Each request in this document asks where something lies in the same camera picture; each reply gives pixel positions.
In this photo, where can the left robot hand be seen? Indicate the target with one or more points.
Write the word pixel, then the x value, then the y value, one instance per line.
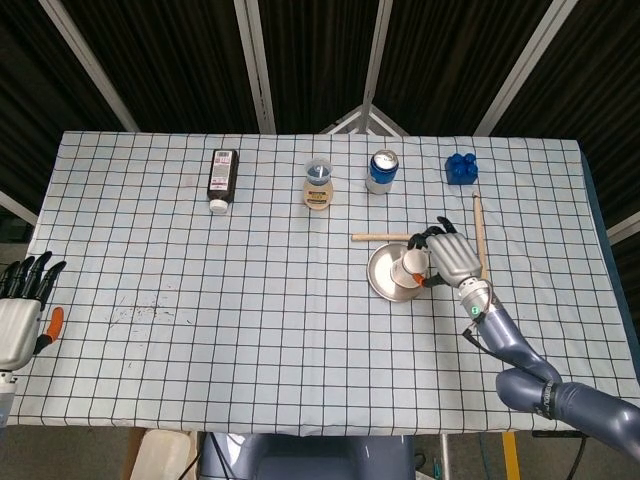
pixel 17 330

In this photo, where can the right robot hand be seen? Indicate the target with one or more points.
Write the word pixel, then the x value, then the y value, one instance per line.
pixel 452 260

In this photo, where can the white paper cup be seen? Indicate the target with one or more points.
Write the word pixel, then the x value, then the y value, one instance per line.
pixel 407 267

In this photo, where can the round metal plate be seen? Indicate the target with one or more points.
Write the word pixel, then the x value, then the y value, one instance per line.
pixel 381 272

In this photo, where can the wooden drumstick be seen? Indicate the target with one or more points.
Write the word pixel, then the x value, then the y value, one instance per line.
pixel 380 237
pixel 478 215

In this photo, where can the blue toy building brick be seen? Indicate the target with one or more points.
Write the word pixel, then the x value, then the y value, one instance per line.
pixel 461 171

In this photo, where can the blue and silver soda can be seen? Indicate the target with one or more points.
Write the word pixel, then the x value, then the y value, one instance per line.
pixel 381 175

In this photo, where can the small jar with clear lid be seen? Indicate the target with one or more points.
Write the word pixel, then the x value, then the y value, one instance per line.
pixel 318 195

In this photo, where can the dark blue table undercloth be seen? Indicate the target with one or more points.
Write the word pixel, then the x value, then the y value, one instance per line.
pixel 600 210

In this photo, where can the white plastic jug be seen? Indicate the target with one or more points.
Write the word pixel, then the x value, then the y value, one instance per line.
pixel 162 457

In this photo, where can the metal table leg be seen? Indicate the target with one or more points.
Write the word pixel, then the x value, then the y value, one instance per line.
pixel 445 455

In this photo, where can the checkered light blue tablecloth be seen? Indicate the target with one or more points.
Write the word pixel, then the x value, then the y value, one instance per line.
pixel 250 300

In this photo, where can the dark brown bottle white cap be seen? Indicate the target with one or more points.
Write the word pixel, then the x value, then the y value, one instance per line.
pixel 221 180

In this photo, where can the grey-blue robot torso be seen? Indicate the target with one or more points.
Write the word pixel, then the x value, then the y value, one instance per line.
pixel 310 460

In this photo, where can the white metal frame beam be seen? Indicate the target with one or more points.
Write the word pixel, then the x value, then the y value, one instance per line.
pixel 377 50
pixel 523 65
pixel 625 227
pixel 15 205
pixel 255 65
pixel 87 60

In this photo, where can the white triangular metal frame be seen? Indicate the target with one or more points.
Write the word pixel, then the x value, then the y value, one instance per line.
pixel 364 110

